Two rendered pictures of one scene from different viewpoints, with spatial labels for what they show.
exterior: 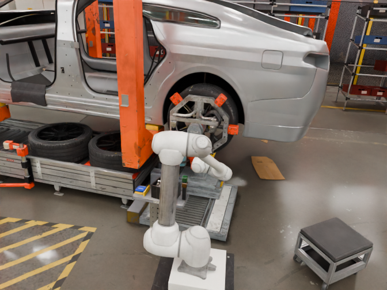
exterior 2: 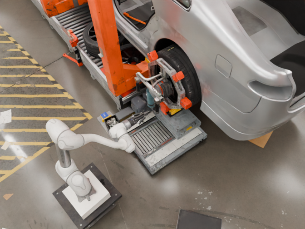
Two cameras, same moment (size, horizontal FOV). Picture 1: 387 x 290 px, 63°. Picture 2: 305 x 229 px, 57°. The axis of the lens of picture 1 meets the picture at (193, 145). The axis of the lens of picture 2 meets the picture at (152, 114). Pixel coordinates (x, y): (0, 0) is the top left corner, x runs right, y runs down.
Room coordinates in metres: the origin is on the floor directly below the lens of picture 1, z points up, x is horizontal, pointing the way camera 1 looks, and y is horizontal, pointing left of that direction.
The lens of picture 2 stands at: (1.19, -1.30, 3.02)
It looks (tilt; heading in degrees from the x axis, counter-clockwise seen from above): 54 degrees down; 44
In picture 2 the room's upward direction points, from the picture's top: 4 degrees counter-clockwise
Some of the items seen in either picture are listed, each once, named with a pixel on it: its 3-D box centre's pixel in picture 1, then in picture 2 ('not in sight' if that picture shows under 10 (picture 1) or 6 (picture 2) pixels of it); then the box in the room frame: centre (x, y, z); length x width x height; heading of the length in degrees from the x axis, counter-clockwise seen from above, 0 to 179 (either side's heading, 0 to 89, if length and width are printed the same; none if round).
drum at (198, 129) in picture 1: (197, 128); (159, 87); (2.64, -0.02, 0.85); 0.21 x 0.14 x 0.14; 167
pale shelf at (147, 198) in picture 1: (160, 196); (112, 127); (2.14, 0.25, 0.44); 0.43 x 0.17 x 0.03; 77
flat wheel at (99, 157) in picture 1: (121, 151); (134, 65); (3.03, 0.77, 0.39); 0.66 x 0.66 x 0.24
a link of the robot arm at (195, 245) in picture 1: (196, 244); (79, 183); (1.46, -0.04, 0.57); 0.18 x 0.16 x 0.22; 88
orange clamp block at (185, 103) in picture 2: (232, 129); (185, 103); (2.64, -0.35, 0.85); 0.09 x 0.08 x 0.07; 77
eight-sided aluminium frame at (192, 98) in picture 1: (198, 125); (165, 84); (2.71, -0.04, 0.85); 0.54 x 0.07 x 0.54; 77
